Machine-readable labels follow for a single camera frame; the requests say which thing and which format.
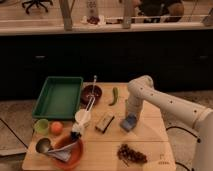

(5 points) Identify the orange fruit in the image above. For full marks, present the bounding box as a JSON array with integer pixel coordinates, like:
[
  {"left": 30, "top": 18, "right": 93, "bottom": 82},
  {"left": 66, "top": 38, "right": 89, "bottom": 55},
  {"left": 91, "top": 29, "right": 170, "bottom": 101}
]
[{"left": 50, "top": 121, "right": 63, "bottom": 135}]

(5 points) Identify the dark brown bowl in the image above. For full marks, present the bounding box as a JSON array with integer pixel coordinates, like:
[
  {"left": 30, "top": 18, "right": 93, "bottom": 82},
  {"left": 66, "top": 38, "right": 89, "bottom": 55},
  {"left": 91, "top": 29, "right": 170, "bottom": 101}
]
[{"left": 80, "top": 85, "right": 102, "bottom": 105}]

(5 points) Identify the green plastic tray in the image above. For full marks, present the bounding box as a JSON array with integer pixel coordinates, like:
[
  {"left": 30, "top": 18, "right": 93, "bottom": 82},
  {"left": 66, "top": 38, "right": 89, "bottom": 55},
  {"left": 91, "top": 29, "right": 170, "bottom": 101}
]
[{"left": 32, "top": 76, "right": 83, "bottom": 120}]

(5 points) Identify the wooden block brush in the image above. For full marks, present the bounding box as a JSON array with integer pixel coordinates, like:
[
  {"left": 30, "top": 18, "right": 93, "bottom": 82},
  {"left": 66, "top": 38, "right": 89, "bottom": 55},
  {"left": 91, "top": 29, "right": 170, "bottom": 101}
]
[{"left": 95, "top": 114, "right": 114, "bottom": 133}]

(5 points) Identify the black cable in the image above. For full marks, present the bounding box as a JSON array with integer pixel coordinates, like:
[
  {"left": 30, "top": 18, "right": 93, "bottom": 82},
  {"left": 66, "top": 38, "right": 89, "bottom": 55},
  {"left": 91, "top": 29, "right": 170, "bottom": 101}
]
[{"left": 165, "top": 125, "right": 199, "bottom": 171}]

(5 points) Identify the black office chair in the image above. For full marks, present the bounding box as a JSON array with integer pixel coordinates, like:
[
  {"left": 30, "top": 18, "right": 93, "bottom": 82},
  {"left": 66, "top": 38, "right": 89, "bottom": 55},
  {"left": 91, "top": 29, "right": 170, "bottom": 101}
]
[{"left": 22, "top": 0, "right": 53, "bottom": 14}]

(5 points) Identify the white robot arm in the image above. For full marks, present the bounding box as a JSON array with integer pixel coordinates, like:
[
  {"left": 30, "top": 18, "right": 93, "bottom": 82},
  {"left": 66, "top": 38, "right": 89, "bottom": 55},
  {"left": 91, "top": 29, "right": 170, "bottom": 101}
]
[{"left": 126, "top": 75, "right": 213, "bottom": 171}]

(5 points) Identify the metal ladle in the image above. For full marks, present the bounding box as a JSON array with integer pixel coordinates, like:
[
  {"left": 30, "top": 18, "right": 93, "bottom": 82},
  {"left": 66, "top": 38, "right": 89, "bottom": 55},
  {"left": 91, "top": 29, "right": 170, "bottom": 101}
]
[{"left": 35, "top": 138, "right": 77, "bottom": 162}]

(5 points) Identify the orange plate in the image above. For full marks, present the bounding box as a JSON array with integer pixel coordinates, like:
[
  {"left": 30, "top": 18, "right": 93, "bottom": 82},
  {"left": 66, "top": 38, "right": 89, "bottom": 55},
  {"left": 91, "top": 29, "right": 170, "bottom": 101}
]
[{"left": 51, "top": 136, "right": 83, "bottom": 171}]

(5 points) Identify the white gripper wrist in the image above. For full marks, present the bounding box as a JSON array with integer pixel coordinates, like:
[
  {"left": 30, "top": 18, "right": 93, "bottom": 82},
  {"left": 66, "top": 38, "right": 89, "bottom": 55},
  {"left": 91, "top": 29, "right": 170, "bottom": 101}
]
[{"left": 125, "top": 97, "right": 143, "bottom": 118}]

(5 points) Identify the small green cup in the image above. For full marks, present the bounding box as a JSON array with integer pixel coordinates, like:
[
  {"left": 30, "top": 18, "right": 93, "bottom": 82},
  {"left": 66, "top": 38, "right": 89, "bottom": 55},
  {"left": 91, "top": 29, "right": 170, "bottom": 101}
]
[{"left": 34, "top": 119, "right": 49, "bottom": 135}]

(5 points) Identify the small white black bottle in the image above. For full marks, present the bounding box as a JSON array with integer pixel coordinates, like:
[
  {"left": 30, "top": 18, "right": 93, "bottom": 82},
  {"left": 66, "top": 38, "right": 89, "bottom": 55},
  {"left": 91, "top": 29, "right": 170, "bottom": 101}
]
[{"left": 71, "top": 123, "right": 84, "bottom": 139}]

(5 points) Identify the green chili pepper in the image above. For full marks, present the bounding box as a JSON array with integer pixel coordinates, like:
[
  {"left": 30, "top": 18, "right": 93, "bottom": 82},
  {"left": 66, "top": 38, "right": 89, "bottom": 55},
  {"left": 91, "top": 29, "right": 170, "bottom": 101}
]
[{"left": 109, "top": 87, "right": 118, "bottom": 106}]

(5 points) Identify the metal spoon in bowl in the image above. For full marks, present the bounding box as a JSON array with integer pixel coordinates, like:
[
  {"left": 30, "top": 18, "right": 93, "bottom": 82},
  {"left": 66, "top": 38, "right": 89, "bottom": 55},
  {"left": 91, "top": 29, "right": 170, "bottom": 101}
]
[{"left": 90, "top": 75, "right": 97, "bottom": 98}]

